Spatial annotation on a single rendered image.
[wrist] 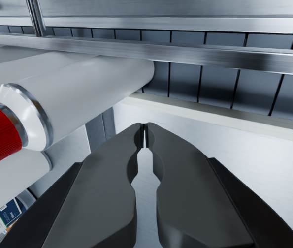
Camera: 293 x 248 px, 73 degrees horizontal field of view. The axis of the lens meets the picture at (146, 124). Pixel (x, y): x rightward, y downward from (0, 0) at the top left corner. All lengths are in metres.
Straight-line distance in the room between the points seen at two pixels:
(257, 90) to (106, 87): 0.15
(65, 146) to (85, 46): 0.32
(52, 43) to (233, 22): 0.18
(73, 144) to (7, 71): 0.28
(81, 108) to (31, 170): 0.41
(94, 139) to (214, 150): 0.23
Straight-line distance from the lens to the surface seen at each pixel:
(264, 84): 0.23
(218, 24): 0.23
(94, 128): 0.41
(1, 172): 0.55
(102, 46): 0.19
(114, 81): 0.19
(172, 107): 0.22
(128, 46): 0.17
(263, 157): 0.34
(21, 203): 0.95
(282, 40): 0.23
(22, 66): 0.21
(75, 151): 0.47
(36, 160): 0.57
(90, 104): 0.16
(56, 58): 0.23
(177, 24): 0.24
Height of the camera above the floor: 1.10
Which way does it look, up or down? 48 degrees down
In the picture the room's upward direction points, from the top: 134 degrees counter-clockwise
